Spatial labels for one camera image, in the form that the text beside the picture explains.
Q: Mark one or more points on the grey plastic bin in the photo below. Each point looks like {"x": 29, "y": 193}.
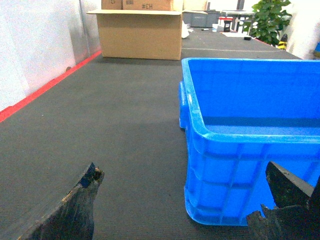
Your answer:
{"x": 200, "y": 20}

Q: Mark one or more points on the small cardboard box left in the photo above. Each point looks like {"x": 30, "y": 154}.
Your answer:
{"x": 111, "y": 5}

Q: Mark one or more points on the large blue plastic crate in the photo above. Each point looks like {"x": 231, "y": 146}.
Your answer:
{"x": 238, "y": 115}

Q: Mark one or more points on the green potted plant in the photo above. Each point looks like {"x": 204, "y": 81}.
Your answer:
{"x": 268, "y": 21}

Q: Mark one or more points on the cardboard box marked H3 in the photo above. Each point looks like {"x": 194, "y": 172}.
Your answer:
{"x": 148, "y": 5}

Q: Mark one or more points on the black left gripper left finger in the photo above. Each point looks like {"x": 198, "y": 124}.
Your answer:
{"x": 73, "y": 216}

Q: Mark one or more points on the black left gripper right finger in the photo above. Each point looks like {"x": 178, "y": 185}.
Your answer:
{"x": 296, "y": 215}

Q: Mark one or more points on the open brown cardboard box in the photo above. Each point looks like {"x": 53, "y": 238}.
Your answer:
{"x": 140, "y": 34}

